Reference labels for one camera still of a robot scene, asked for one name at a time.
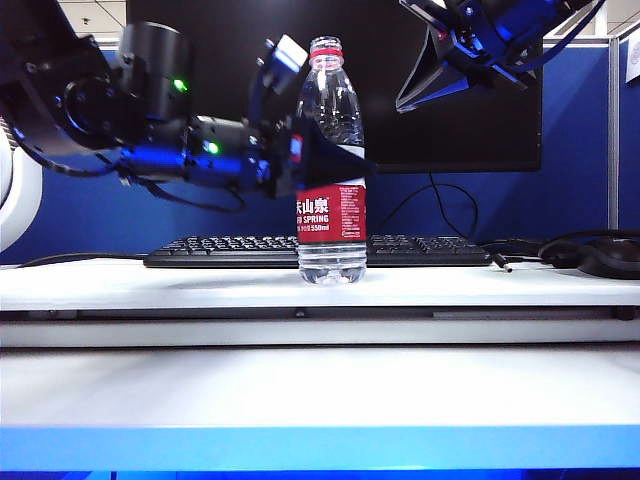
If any blue cubicle partition, grey frame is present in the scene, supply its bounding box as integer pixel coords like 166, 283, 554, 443
0, 37, 621, 266

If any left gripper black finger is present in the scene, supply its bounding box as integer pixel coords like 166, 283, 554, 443
298, 117, 379, 192

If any ceiling light panel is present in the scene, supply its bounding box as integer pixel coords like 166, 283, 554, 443
543, 17, 591, 37

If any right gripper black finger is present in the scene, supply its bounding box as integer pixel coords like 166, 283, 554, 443
398, 0, 452, 27
395, 23, 475, 114

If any black computer keyboard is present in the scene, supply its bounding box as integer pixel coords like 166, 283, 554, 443
143, 235, 494, 269

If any white paper sheet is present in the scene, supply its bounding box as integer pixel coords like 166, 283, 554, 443
624, 38, 640, 85

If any white desk fan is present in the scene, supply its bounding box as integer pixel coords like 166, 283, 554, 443
0, 117, 44, 254

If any black computer monitor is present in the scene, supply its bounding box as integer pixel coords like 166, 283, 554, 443
126, 0, 545, 174

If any blue cubicle side partition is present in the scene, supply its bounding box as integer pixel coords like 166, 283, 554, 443
618, 37, 640, 232

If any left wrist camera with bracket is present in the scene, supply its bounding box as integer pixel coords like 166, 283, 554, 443
249, 33, 310, 134

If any black monitor cable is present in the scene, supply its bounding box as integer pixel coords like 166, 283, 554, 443
382, 172, 480, 240

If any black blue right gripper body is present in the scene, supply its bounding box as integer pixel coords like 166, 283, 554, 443
438, 0, 540, 92

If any black keyboard cable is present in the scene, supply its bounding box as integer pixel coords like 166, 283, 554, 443
17, 252, 149, 270

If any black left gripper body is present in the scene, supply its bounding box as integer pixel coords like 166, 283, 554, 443
248, 118, 309, 201

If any black computer mouse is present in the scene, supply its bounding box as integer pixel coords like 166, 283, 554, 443
574, 237, 640, 281

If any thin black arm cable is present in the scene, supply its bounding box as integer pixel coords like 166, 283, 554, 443
117, 172, 246, 214

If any clear plastic water bottle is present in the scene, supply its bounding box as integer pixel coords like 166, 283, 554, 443
294, 35, 369, 287

